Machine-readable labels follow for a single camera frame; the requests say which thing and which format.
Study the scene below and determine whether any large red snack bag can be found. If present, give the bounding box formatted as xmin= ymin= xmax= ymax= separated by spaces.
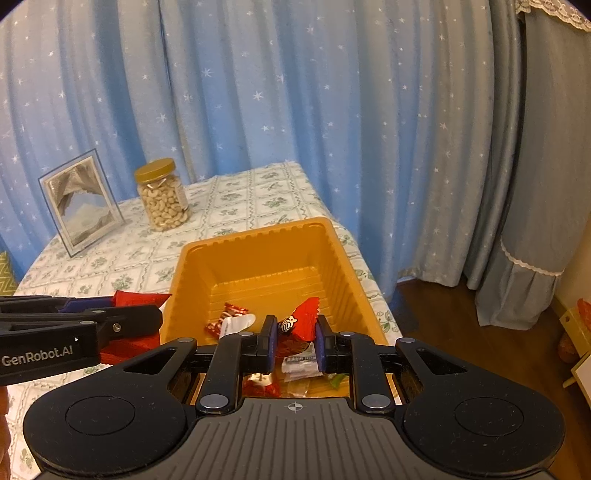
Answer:
xmin=99 ymin=290 xmax=171 ymax=365

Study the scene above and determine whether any white snack packet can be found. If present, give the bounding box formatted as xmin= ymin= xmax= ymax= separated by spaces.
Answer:
xmin=219 ymin=313 xmax=256 ymax=338

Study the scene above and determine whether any green snack packet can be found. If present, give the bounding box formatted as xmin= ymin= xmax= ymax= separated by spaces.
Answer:
xmin=327 ymin=373 xmax=349 ymax=390

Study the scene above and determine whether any red snack packet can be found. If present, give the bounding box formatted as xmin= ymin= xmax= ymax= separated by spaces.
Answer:
xmin=204 ymin=302 xmax=252 ymax=339

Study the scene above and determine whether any dark clear snack packet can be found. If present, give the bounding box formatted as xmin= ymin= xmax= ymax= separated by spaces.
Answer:
xmin=280 ymin=343 xmax=322 ymax=382

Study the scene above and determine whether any red panda candy packet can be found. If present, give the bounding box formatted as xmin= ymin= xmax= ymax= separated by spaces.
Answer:
xmin=276 ymin=297 xmax=320 ymax=359

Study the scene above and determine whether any left hand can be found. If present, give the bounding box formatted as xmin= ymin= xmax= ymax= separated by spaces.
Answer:
xmin=0 ymin=386 xmax=11 ymax=480

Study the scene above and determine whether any green zigzag cushion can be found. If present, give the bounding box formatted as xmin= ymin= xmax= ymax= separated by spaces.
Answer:
xmin=0 ymin=251 xmax=18 ymax=296

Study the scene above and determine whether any floral tablecloth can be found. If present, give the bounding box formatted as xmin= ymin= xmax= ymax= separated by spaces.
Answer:
xmin=6 ymin=160 xmax=404 ymax=480

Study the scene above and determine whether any orange plastic tray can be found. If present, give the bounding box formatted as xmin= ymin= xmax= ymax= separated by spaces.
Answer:
xmin=159 ymin=216 xmax=400 ymax=402

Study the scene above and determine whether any cashew nut jar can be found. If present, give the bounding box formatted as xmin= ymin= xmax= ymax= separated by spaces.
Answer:
xmin=134 ymin=158 xmax=190 ymax=232

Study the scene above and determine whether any blue star curtain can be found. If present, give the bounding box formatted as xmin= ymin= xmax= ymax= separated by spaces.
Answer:
xmin=1 ymin=1 xmax=494 ymax=294

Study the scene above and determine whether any grey lace-trimmed cover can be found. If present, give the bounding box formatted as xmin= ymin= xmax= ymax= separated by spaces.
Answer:
xmin=476 ymin=1 xmax=590 ymax=330

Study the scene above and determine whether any grey curtain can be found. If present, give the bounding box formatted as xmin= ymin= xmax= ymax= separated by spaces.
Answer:
xmin=464 ymin=1 xmax=525 ymax=290

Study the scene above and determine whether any glass sand picture frame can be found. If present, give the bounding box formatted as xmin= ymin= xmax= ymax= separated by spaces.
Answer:
xmin=38 ymin=149 xmax=124 ymax=258

